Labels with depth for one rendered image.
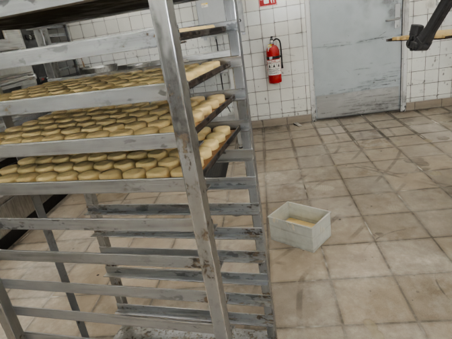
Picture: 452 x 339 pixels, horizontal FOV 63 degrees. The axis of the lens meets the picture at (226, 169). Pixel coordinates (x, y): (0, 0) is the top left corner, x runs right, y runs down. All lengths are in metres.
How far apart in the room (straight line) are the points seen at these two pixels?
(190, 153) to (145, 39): 0.21
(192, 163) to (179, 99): 0.11
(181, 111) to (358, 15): 4.16
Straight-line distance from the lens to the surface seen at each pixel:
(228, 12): 1.06
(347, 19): 4.69
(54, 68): 1.34
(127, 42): 0.69
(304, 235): 2.15
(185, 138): 0.65
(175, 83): 0.63
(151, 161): 0.87
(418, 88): 4.98
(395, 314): 1.84
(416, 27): 2.40
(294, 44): 4.58
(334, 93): 4.74
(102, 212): 1.42
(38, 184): 0.91
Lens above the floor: 1.23
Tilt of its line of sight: 21 degrees down
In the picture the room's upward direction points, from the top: 9 degrees counter-clockwise
